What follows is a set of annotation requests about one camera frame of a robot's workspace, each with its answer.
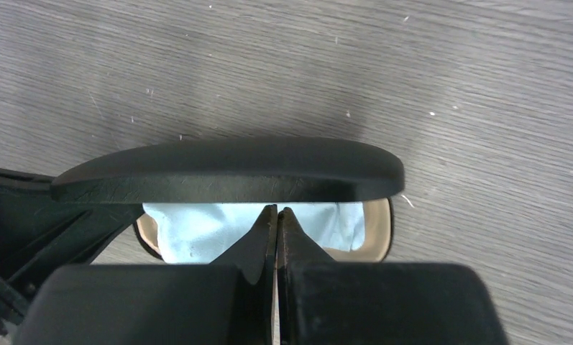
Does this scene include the black glasses case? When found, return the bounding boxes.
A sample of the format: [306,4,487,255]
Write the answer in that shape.
[50,137,405,262]

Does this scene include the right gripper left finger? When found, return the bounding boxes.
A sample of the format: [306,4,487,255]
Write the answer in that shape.
[14,205,278,345]

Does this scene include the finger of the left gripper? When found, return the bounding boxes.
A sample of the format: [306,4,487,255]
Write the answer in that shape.
[0,169,142,324]

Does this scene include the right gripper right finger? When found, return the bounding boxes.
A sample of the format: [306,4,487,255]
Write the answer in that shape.
[276,208,508,344]

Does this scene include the light blue cleaning cloth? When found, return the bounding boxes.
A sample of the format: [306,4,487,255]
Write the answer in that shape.
[143,203,365,264]

